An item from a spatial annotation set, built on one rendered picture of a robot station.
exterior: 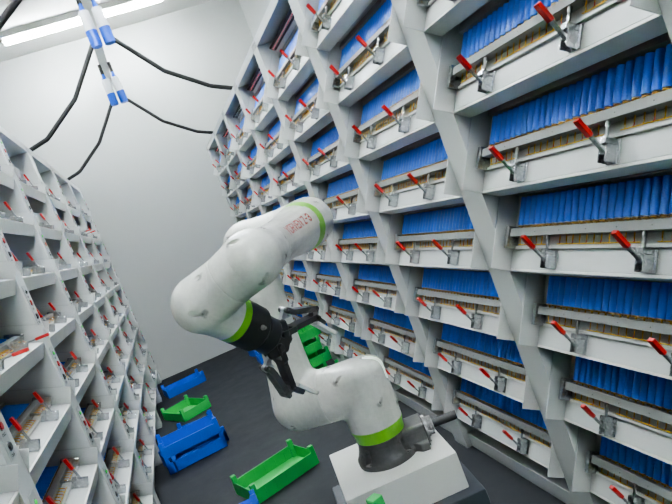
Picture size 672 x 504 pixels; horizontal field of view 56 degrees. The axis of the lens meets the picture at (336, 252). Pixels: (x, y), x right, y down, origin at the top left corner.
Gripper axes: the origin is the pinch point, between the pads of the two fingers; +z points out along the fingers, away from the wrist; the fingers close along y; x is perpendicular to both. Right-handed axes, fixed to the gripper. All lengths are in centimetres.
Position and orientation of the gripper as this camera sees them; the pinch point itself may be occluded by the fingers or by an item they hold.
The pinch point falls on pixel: (320, 360)
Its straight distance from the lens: 139.4
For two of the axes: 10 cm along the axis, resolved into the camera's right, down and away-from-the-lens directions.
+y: -2.9, 9.1, -3.0
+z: 6.0, 4.2, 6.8
